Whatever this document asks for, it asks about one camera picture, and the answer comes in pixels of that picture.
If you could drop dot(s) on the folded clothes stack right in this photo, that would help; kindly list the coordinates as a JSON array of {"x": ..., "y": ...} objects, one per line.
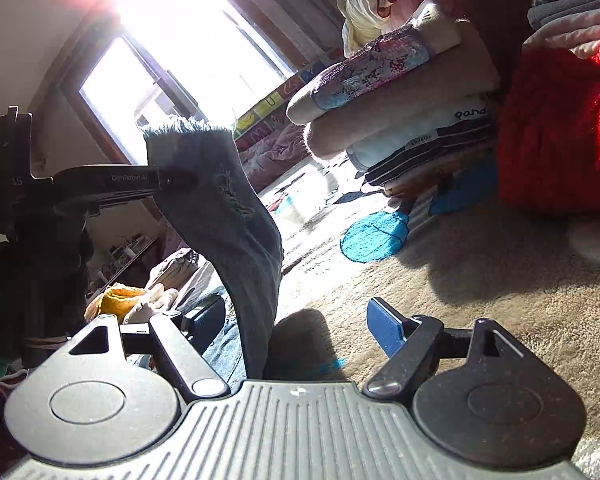
[{"x": 409, "y": 108}]

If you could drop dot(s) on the grey folded garment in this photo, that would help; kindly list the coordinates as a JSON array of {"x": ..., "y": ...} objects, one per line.
[{"x": 175, "y": 270}]

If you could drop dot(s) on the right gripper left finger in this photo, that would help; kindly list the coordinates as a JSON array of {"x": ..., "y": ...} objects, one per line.
[{"x": 103, "y": 374}]

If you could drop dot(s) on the black gloved left hand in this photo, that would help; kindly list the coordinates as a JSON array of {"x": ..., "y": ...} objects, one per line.
[{"x": 43, "y": 284}]

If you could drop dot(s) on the grey folded clothes top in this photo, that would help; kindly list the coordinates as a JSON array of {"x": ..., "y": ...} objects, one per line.
[{"x": 572, "y": 25}]

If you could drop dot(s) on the yellow folded garment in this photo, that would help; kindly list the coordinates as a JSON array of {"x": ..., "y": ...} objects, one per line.
[{"x": 117, "y": 299}]

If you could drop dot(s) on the white folded garment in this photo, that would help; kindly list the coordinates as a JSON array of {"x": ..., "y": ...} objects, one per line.
[{"x": 157, "y": 300}]

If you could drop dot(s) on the red knitted sweater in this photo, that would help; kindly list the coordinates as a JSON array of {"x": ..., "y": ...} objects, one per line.
[{"x": 549, "y": 134}]

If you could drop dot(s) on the window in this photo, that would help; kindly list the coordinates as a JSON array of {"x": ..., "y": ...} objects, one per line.
[{"x": 168, "y": 58}]

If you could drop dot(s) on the grey curtain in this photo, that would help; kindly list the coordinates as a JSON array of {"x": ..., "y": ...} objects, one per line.
[{"x": 290, "y": 5}]

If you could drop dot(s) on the Mickey Mouse plush blanket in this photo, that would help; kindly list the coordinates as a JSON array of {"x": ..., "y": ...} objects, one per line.
[{"x": 538, "y": 277}]

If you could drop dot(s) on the cluttered side desk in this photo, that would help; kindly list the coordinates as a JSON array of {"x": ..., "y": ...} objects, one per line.
[{"x": 127, "y": 264}]

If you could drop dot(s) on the blue denim jeans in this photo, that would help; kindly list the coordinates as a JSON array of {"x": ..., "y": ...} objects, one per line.
[{"x": 223, "y": 219}]

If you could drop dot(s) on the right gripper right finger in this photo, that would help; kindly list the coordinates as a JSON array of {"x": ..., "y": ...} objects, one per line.
[{"x": 415, "y": 346}]

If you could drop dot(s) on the colourful alphabet foam mat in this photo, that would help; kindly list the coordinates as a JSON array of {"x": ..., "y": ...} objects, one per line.
[{"x": 269, "y": 114}]

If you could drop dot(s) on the purple crumpled quilt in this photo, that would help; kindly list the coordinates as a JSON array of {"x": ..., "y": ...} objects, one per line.
[{"x": 269, "y": 149}]

